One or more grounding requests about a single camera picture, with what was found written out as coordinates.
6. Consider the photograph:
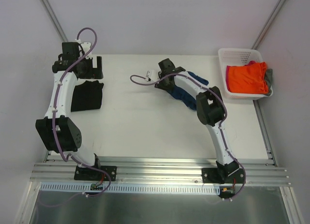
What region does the blue t shirt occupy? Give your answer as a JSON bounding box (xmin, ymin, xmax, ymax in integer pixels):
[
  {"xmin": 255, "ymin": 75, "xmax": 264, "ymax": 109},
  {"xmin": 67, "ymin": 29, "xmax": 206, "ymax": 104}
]
[{"xmin": 168, "ymin": 71, "xmax": 209, "ymax": 111}]

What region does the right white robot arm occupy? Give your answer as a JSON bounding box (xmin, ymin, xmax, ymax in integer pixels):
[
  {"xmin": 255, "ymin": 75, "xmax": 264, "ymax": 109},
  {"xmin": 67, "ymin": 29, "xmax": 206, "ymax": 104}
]
[{"xmin": 155, "ymin": 58, "xmax": 239, "ymax": 184}]

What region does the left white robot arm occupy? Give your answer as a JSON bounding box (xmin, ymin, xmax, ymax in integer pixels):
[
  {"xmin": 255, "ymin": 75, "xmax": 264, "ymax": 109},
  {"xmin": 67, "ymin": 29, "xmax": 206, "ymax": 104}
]
[{"xmin": 35, "ymin": 40, "xmax": 104, "ymax": 179}]

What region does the folded black t shirt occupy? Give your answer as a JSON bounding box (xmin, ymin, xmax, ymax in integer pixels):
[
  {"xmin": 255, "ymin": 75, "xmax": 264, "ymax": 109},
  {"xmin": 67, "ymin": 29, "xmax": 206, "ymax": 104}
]
[{"xmin": 71, "ymin": 80, "xmax": 104, "ymax": 112}]

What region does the white plastic basket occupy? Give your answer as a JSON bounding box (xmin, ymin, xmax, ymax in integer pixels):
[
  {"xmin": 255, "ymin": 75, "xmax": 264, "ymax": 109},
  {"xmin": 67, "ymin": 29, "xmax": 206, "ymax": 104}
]
[{"xmin": 218, "ymin": 48, "xmax": 273, "ymax": 100}]

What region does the orange t shirt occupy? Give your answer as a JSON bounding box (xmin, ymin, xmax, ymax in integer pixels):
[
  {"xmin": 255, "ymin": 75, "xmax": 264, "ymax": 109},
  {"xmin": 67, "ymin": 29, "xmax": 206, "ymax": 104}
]
[{"xmin": 226, "ymin": 61, "xmax": 269, "ymax": 95}]

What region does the grey t shirt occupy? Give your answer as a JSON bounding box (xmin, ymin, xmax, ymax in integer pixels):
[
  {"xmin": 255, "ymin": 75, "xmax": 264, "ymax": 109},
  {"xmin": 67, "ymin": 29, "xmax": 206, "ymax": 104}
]
[{"xmin": 264, "ymin": 68, "xmax": 273, "ymax": 96}]

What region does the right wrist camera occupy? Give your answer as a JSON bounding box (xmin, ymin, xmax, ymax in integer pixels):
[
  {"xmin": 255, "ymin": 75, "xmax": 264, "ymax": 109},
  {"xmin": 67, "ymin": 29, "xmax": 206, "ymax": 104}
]
[{"xmin": 145, "ymin": 70, "xmax": 158, "ymax": 83}]

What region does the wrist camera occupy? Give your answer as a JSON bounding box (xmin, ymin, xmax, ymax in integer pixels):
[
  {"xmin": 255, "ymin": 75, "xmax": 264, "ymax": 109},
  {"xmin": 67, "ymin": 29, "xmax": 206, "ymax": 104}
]
[
  {"xmin": 145, "ymin": 70, "xmax": 158, "ymax": 83},
  {"xmin": 75, "ymin": 39, "xmax": 92, "ymax": 58}
]

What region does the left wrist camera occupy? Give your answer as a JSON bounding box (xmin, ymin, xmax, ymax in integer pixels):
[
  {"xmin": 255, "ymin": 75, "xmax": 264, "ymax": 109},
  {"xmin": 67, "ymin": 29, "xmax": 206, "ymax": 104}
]
[{"xmin": 75, "ymin": 39, "xmax": 92, "ymax": 58}]

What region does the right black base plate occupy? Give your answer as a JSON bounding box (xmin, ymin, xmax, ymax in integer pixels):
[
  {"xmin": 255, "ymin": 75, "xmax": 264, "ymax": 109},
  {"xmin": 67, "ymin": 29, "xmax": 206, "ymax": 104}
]
[{"xmin": 201, "ymin": 168, "xmax": 245, "ymax": 184}]

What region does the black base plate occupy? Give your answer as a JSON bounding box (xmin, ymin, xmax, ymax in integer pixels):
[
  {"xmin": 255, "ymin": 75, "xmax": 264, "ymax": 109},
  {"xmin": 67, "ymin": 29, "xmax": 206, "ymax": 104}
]
[
  {"xmin": 74, "ymin": 166, "xmax": 117, "ymax": 182},
  {"xmin": 201, "ymin": 168, "xmax": 245, "ymax": 184}
]

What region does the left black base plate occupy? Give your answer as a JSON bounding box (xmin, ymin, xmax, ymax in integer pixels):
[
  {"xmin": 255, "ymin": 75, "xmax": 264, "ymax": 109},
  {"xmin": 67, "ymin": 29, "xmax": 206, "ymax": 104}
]
[{"xmin": 74, "ymin": 166, "xmax": 117, "ymax": 182}]

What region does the aluminium mounting rail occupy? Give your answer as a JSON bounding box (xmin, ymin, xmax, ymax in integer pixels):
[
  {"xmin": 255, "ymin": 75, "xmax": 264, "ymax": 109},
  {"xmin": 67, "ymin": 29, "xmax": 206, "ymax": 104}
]
[{"xmin": 30, "ymin": 155, "xmax": 293, "ymax": 187}]

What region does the white slotted cable duct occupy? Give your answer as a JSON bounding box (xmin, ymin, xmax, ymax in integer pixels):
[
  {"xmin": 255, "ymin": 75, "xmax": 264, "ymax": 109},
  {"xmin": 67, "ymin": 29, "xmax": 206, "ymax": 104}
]
[{"xmin": 40, "ymin": 182, "xmax": 220, "ymax": 195}]

